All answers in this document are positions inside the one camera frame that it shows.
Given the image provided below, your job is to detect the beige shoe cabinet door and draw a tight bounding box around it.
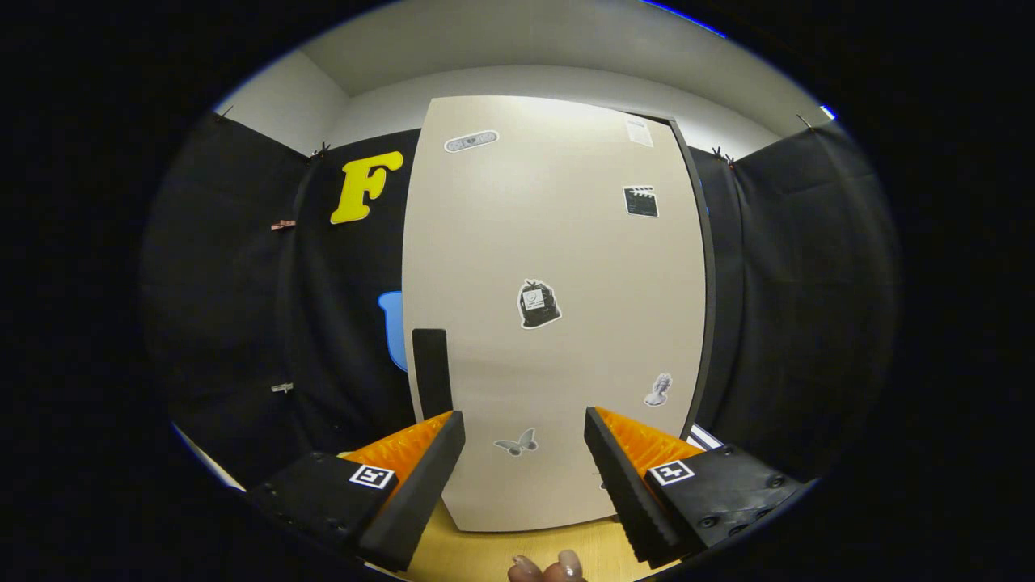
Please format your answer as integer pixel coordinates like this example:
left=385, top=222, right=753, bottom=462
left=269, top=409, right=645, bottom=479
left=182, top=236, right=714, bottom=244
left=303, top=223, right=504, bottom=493
left=402, top=95, right=707, bottom=533

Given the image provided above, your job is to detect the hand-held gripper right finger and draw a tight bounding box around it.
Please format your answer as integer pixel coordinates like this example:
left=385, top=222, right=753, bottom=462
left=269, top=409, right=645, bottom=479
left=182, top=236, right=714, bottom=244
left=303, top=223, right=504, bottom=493
left=582, top=407, right=809, bottom=571

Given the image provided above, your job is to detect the black door handle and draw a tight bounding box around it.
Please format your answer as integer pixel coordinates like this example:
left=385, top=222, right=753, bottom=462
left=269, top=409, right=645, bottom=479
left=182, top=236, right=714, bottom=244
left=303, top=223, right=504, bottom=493
left=412, top=328, right=454, bottom=421

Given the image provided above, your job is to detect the black backdrop cloth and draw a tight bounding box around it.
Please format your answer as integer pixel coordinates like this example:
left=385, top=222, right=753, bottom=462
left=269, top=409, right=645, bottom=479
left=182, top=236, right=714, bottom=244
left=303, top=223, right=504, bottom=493
left=142, top=113, right=902, bottom=490

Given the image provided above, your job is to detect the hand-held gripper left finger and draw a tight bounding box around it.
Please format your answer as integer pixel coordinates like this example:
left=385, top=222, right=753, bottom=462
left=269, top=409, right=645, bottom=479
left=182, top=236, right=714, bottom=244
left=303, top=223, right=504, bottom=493
left=247, top=411, right=467, bottom=573

